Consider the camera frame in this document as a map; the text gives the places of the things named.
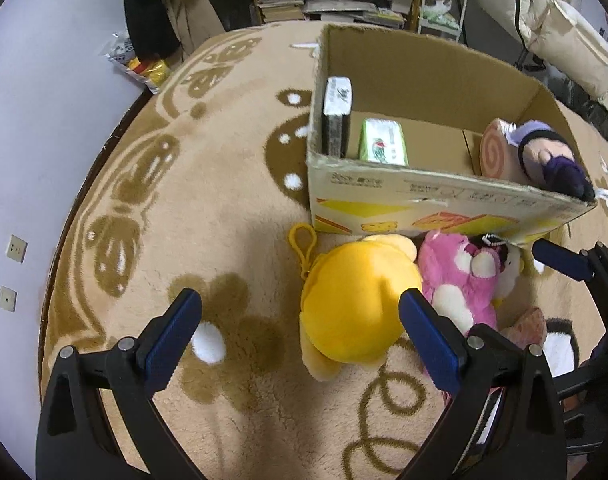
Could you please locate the black packet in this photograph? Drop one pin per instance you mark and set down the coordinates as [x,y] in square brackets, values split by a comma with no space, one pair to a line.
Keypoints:
[336,130]

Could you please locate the beige flower-print blanket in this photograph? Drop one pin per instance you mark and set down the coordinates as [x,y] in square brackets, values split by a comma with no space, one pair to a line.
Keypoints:
[234,185]

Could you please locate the green tissue pack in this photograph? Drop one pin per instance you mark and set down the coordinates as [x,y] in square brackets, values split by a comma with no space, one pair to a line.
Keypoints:
[384,142]

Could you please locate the black hanging garment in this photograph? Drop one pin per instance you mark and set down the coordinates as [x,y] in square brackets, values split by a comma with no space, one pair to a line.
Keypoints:
[144,10]

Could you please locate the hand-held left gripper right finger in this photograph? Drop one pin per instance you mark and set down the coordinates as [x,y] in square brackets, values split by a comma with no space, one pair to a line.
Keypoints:
[429,345]

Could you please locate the wall socket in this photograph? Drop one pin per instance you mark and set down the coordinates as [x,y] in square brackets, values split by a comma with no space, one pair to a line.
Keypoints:
[16,248]
[6,300]

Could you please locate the yellow plush toy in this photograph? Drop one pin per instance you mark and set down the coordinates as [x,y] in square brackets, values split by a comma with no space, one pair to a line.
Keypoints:
[354,300]

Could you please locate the khaki trousers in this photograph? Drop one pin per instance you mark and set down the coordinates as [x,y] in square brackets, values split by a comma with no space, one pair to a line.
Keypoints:
[194,5]

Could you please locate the white-haired doll plush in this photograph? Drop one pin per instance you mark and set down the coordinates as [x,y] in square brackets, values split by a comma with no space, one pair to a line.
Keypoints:
[549,155]

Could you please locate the stack of books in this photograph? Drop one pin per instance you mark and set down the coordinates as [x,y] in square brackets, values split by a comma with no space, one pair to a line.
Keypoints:
[281,6]

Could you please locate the cardboard box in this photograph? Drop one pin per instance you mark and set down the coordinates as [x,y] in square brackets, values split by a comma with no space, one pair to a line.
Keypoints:
[434,200]

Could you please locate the small brown white plush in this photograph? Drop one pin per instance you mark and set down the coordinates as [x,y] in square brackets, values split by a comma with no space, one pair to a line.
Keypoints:
[509,272]

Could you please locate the snack bags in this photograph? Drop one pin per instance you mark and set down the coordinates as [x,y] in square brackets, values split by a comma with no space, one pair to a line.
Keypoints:
[139,62]

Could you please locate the pink bear plush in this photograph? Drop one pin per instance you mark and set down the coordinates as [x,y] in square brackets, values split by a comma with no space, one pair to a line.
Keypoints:
[449,280]

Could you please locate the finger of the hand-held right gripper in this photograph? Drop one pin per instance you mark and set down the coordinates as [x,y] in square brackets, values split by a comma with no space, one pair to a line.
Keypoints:
[559,260]
[579,382]

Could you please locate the pink roll cushion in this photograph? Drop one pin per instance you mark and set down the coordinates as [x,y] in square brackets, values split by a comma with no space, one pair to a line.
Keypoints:
[496,150]

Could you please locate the cat plush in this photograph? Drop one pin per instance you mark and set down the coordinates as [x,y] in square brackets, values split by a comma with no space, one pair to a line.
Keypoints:
[438,6]

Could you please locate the cream padded chair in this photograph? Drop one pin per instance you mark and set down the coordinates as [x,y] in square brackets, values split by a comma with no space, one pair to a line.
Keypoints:
[549,15]

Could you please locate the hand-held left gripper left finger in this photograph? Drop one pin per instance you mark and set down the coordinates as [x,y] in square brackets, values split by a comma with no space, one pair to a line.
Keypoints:
[169,345]

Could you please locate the pile of magazines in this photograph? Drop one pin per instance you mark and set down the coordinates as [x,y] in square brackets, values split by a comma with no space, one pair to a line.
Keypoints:
[354,10]

